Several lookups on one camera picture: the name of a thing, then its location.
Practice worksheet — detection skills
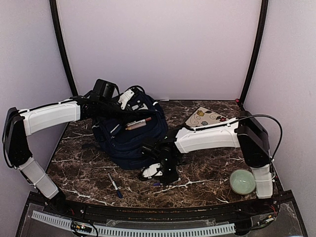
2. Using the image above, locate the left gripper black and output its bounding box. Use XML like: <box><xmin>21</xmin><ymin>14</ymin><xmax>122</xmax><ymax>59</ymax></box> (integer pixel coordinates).
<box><xmin>99</xmin><ymin>100</ymin><xmax>139</xmax><ymax>126</ymax></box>

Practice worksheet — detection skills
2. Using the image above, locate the pale peach highlighter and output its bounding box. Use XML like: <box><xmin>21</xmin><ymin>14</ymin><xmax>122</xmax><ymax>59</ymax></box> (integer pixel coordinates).
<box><xmin>125</xmin><ymin>122</ymin><xmax>146</xmax><ymax>130</ymax></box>

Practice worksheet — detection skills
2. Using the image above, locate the white marker red cap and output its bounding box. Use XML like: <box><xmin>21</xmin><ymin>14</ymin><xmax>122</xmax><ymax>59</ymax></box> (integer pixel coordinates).
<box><xmin>126</xmin><ymin>117</ymin><xmax>152</xmax><ymax>127</ymax></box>

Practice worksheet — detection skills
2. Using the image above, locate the navy blue student backpack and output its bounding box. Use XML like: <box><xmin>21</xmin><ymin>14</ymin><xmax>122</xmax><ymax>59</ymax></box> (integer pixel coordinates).
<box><xmin>92</xmin><ymin>86</ymin><xmax>168</xmax><ymax>170</ymax></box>

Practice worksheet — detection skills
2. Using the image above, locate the grey slim pen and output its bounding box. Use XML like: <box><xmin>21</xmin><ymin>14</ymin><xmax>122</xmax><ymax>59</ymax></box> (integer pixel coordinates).
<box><xmin>108</xmin><ymin>173</ymin><xmax>123</xmax><ymax>198</ymax></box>

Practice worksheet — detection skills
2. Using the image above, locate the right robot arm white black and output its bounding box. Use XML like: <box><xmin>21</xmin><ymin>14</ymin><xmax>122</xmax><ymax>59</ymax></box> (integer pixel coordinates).
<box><xmin>140</xmin><ymin>111</ymin><xmax>283</xmax><ymax>214</ymax></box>

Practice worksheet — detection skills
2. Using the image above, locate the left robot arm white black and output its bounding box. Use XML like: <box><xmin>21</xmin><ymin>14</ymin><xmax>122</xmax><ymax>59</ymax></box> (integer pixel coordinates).
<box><xmin>2</xmin><ymin>79</ymin><xmax>135</xmax><ymax>215</ymax></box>

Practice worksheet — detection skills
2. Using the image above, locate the square floral ceramic plate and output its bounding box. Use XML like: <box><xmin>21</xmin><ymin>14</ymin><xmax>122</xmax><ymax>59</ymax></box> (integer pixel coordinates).
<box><xmin>184</xmin><ymin>106</ymin><xmax>229</xmax><ymax>127</ymax></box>

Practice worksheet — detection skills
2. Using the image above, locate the pale green ceramic bowl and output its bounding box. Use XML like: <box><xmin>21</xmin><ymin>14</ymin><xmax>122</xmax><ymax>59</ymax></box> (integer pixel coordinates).
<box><xmin>230</xmin><ymin>169</ymin><xmax>256</xmax><ymax>195</ymax></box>

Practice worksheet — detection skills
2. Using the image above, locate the small green circuit board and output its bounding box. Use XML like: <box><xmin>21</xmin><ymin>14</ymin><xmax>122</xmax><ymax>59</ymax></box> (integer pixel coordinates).
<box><xmin>70</xmin><ymin>221</ymin><xmax>93</xmax><ymax>234</ymax></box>

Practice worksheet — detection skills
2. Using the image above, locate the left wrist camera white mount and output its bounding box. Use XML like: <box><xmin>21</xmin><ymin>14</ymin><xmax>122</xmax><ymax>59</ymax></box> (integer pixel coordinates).
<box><xmin>118</xmin><ymin>89</ymin><xmax>135</xmax><ymax>110</ymax></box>

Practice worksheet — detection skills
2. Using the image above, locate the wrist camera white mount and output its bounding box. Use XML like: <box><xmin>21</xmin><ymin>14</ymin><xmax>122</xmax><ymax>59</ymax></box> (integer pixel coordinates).
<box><xmin>140</xmin><ymin>163</ymin><xmax>163</xmax><ymax>180</ymax></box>
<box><xmin>118</xmin><ymin>89</ymin><xmax>135</xmax><ymax>110</ymax></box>

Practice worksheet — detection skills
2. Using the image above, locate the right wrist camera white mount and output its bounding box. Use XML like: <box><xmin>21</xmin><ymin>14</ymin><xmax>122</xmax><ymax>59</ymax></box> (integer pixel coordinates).
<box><xmin>140</xmin><ymin>163</ymin><xmax>163</xmax><ymax>180</ymax></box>

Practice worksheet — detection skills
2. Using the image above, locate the right black frame post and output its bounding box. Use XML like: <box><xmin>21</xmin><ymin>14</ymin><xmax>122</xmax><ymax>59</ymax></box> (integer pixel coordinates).
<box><xmin>236</xmin><ymin>0</ymin><xmax>269</xmax><ymax>111</ymax></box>

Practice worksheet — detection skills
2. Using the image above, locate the black frame post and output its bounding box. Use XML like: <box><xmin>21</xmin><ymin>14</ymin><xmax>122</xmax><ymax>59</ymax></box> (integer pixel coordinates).
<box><xmin>236</xmin><ymin>0</ymin><xmax>269</xmax><ymax>111</ymax></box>
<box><xmin>49</xmin><ymin>0</ymin><xmax>78</xmax><ymax>96</ymax></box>

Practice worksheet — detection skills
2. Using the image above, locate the white slotted cable duct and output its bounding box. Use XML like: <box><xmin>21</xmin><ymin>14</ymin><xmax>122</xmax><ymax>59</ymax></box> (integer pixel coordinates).
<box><xmin>31</xmin><ymin>211</ymin><xmax>236</xmax><ymax>237</ymax></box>

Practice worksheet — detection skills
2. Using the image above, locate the left black frame post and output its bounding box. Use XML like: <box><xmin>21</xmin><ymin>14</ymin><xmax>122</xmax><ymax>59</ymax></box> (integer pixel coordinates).
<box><xmin>49</xmin><ymin>0</ymin><xmax>78</xmax><ymax>96</ymax></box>

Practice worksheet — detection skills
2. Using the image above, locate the black curved front rail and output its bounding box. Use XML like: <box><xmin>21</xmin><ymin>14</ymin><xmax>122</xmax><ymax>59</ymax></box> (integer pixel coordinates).
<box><xmin>64</xmin><ymin>198</ymin><xmax>280</xmax><ymax>222</ymax></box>

